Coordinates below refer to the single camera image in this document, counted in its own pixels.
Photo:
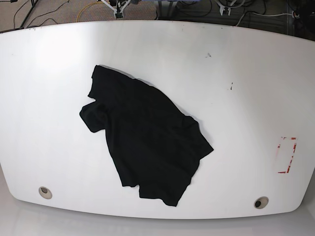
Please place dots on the left table grommet hole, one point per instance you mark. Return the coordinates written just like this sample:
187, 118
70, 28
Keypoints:
45, 193

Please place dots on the right table grommet hole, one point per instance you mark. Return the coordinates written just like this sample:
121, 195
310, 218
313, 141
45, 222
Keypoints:
261, 202

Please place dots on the table grommet hole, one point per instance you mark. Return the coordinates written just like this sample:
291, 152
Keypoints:
261, 202
45, 193

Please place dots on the black t-shirt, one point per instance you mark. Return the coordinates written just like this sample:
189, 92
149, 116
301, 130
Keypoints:
154, 146

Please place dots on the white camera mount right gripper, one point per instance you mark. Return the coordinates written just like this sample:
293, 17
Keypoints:
118, 7

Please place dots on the red tape rectangle marking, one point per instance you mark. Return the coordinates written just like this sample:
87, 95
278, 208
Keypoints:
285, 154

